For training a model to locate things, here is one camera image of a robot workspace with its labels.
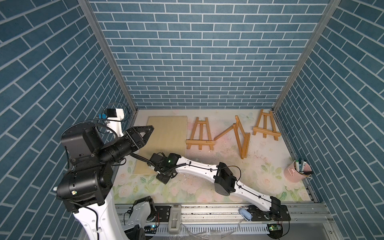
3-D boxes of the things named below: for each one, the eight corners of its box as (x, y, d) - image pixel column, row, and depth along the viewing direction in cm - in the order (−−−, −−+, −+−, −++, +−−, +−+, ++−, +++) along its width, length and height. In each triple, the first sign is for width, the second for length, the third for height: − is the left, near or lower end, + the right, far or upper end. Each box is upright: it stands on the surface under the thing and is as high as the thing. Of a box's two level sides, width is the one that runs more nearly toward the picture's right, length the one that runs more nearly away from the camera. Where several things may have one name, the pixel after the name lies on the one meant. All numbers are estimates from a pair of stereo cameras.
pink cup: (285, 182, 86) (295, 175, 78) (280, 168, 92) (289, 160, 83) (303, 182, 87) (315, 176, 78) (297, 168, 92) (307, 160, 83)
